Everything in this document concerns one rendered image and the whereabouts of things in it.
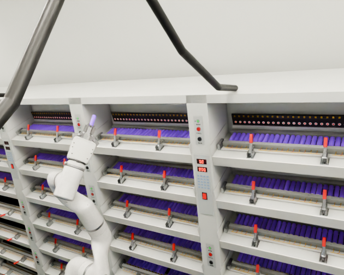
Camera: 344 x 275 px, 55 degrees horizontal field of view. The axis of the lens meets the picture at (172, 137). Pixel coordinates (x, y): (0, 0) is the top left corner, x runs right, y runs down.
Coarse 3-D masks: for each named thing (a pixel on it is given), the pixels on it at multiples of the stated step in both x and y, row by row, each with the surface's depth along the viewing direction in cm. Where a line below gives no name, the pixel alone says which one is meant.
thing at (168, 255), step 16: (112, 240) 192; (128, 240) 189; (144, 240) 182; (160, 240) 180; (176, 240) 177; (144, 256) 176; (160, 256) 173; (176, 256) 169; (192, 256) 166; (192, 272) 162
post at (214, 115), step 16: (192, 96) 133; (192, 112) 135; (208, 112) 132; (224, 112) 146; (192, 128) 137; (208, 128) 133; (192, 144) 140; (208, 144) 136; (192, 160) 142; (208, 224) 148; (208, 240) 150; (224, 256) 154; (208, 272) 156
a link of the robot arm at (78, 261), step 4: (76, 256) 155; (80, 256) 155; (72, 260) 152; (76, 260) 152; (80, 260) 151; (84, 260) 151; (88, 260) 151; (68, 264) 152; (72, 264) 151; (76, 264) 150; (80, 264) 149; (84, 264) 148; (88, 264) 148; (68, 268) 151; (72, 268) 150; (76, 268) 148; (80, 268) 147; (84, 268) 146; (68, 272) 150; (72, 272) 149; (76, 272) 148; (80, 272) 146
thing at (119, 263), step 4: (124, 256) 202; (128, 256) 204; (120, 260) 198; (124, 260) 199; (116, 264) 196; (120, 264) 197; (112, 268) 193; (116, 268) 196; (120, 268) 197; (116, 272) 196; (120, 272) 195; (124, 272) 194; (128, 272) 193; (132, 272) 193
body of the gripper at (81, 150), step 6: (78, 138) 140; (72, 144) 138; (78, 144) 139; (84, 144) 140; (90, 144) 141; (72, 150) 138; (78, 150) 138; (84, 150) 139; (90, 150) 141; (72, 156) 137; (78, 156) 138; (84, 156) 139; (90, 156) 140; (84, 162) 139
